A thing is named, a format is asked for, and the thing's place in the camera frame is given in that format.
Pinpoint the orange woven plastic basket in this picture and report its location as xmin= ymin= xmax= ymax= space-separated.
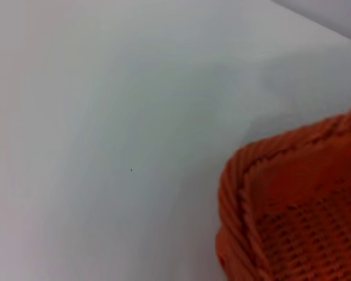
xmin=215 ymin=107 xmax=351 ymax=281

